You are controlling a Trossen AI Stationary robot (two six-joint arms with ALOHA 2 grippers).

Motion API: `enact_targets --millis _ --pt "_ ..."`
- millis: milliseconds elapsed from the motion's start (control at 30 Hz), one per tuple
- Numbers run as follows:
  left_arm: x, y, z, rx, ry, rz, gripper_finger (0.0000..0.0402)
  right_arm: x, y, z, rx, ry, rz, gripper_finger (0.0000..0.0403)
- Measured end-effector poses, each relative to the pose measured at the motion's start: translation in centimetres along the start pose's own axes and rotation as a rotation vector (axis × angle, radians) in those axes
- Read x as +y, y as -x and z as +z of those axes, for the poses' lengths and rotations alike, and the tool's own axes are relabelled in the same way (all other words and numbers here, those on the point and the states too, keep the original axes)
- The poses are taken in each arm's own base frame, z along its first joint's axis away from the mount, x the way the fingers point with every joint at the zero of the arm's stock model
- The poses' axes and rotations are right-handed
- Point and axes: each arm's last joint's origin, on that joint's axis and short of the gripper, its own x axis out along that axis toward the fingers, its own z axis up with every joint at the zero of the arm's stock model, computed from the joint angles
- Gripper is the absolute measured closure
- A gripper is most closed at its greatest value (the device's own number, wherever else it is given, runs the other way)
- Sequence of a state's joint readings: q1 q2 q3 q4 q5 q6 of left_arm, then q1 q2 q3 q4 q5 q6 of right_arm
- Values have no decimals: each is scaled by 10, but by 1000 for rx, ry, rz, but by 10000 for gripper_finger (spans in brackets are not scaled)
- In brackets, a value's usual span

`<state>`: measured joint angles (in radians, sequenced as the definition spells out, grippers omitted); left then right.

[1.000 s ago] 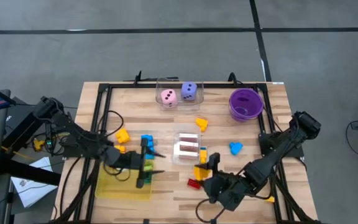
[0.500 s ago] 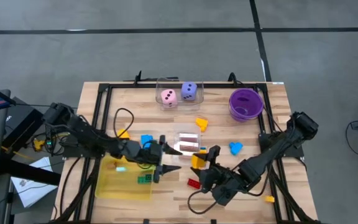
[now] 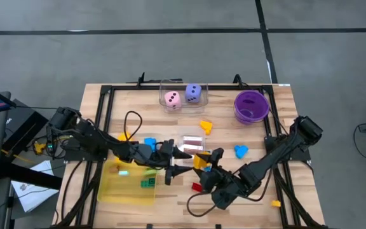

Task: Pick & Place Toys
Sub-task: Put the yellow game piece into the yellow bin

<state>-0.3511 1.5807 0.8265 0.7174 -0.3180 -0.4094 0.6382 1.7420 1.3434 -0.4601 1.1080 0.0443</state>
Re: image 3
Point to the white paper sheet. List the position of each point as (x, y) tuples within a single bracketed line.
[(33, 194)]

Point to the yellow T-shaped toy brick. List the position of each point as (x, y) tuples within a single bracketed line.
[(206, 127)]

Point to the lime green toy brick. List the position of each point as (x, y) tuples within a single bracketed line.
[(151, 172)]

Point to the black controller box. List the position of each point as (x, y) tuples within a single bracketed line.
[(50, 147)]

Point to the small clear plastic container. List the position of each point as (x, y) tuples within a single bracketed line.
[(192, 133)]

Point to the large clear plastic bin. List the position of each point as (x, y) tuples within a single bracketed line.
[(203, 101)]

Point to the blue rounded toy block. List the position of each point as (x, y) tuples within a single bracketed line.
[(241, 152)]

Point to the long blue toy brick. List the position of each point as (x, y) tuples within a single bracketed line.
[(150, 143)]

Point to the large yellow toy brick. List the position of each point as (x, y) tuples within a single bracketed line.
[(200, 160)]

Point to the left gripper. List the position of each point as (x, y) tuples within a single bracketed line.
[(156, 154)]

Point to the black equipment case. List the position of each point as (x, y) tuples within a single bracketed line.
[(24, 127)]

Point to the black metal table frame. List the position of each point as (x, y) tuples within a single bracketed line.
[(221, 87)]

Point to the black support beam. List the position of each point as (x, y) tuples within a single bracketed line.
[(30, 178)]

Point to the purple plastic bucket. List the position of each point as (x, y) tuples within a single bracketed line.
[(251, 106)]

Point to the narrow blue toy brick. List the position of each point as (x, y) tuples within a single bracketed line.
[(207, 169)]

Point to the purple foam die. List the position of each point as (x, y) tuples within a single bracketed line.
[(193, 93)]

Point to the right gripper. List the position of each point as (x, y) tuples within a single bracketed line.
[(221, 187)]

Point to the tiny yellow toy brick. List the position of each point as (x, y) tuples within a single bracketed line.
[(275, 203)]

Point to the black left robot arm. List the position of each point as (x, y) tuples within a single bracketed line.
[(91, 136)]

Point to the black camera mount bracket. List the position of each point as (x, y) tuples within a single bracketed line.
[(149, 226), (218, 226)]

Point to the red toy brick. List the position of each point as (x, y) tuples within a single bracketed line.
[(196, 187)]

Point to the yellow translucent plastic bin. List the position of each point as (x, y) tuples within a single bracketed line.
[(126, 194)]

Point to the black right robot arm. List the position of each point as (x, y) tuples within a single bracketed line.
[(275, 152)]

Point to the light teal toy block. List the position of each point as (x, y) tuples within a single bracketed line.
[(123, 173)]

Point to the dark green toy brick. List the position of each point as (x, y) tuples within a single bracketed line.
[(148, 183)]

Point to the pink foam die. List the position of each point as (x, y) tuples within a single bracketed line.
[(173, 100)]

